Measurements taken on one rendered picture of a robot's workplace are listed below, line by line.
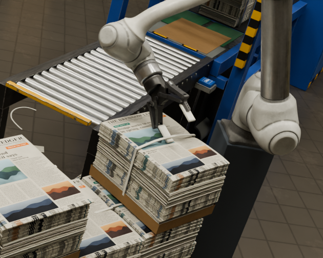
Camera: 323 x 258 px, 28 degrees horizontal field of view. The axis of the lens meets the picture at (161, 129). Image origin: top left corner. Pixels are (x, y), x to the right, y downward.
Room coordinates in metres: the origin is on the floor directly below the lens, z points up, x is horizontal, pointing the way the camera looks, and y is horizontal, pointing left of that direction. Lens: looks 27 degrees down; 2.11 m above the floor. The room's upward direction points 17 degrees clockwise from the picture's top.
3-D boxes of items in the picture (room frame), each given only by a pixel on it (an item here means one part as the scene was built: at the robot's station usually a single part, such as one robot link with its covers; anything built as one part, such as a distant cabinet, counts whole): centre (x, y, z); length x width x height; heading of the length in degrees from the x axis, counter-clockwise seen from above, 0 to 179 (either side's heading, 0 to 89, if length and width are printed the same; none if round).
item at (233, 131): (2.34, -0.32, 1.03); 0.22 x 0.18 x 0.06; 16
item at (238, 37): (4.05, -0.02, 0.75); 0.70 x 0.65 x 0.10; 162
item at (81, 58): (3.02, 0.31, 0.77); 0.47 x 0.05 x 0.05; 72
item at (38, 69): (3.16, 0.53, 0.74); 1.34 x 0.05 x 0.12; 162
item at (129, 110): (3.00, 0.05, 0.74); 1.34 x 0.05 x 0.12; 162
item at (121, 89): (2.90, 0.35, 0.77); 0.47 x 0.05 x 0.05; 72
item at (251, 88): (2.32, -0.33, 1.17); 0.18 x 0.16 x 0.22; 18
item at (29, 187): (1.49, 0.35, 1.06); 0.37 x 0.29 x 0.01; 51
